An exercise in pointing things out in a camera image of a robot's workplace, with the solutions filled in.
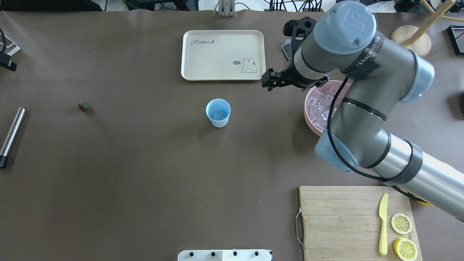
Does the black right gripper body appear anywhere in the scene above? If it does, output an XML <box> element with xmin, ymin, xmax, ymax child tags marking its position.
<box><xmin>261</xmin><ymin>69</ymin><xmax>308</xmax><ymax>91</ymax></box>

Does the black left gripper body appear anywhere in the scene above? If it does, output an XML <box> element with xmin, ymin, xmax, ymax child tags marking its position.
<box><xmin>0</xmin><ymin>52</ymin><xmax>17</xmax><ymax>71</ymax></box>

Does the steel muddler rod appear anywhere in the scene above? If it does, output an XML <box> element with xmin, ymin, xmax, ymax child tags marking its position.
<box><xmin>0</xmin><ymin>107</ymin><xmax>26</xmax><ymax>168</ymax></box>

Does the red strawberry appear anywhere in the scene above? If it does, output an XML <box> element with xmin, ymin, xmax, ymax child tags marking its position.
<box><xmin>78</xmin><ymin>101</ymin><xmax>90</xmax><ymax>111</ymax></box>

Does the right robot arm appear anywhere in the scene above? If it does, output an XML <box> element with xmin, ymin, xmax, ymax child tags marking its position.
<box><xmin>261</xmin><ymin>1</ymin><xmax>464</xmax><ymax>221</ymax></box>

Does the clear ice cube pile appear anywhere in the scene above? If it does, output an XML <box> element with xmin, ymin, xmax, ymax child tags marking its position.
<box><xmin>306</xmin><ymin>85</ymin><xmax>343</xmax><ymax>132</ymax></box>

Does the light blue plastic cup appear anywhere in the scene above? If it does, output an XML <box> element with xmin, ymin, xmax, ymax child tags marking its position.
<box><xmin>206</xmin><ymin>99</ymin><xmax>231</xmax><ymax>128</ymax></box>

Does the wooden cup tree stand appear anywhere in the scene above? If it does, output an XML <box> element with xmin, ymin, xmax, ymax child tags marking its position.
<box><xmin>391</xmin><ymin>0</ymin><xmax>464</xmax><ymax>57</ymax></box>

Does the grey folded cloth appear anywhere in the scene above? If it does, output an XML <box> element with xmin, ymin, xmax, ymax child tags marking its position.
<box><xmin>281</xmin><ymin>39</ymin><xmax>294</xmax><ymax>61</ymax></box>

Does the pink bowl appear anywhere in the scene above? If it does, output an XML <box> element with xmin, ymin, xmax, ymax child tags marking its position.
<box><xmin>304</xmin><ymin>80</ymin><xmax>352</xmax><ymax>137</ymax></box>

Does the cream rabbit tray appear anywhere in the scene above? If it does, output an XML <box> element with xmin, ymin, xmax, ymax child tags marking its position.
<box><xmin>181</xmin><ymin>30</ymin><xmax>266</xmax><ymax>81</ymax></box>

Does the wooden cutting board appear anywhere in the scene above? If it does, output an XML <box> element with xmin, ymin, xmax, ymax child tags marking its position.
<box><xmin>299</xmin><ymin>186</ymin><xmax>414</xmax><ymax>261</ymax></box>

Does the yellow plastic knife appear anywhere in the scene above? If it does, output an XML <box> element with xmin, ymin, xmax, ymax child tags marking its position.
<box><xmin>378</xmin><ymin>193</ymin><xmax>389</xmax><ymax>256</ymax></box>

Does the lemon half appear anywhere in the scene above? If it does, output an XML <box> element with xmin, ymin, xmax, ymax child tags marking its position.
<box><xmin>393</xmin><ymin>237</ymin><xmax>419</xmax><ymax>261</ymax></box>
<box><xmin>390</xmin><ymin>213</ymin><xmax>412</xmax><ymax>235</ymax></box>

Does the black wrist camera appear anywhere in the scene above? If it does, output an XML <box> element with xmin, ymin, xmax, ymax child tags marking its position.
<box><xmin>283</xmin><ymin>17</ymin><xmax>317</xmax><ymax>40</ymax></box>

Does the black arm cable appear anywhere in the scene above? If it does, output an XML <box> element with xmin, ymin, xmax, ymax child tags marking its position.
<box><xmin>326</xmin><ymin>77</ymin><xmax>424</xmax><ymax>202</ymax></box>

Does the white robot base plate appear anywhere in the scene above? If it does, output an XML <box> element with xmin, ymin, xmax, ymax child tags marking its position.
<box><xmin>177</xmin><ymin>249</ymin><xmax>273</xmax><ymax>261</ymax></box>

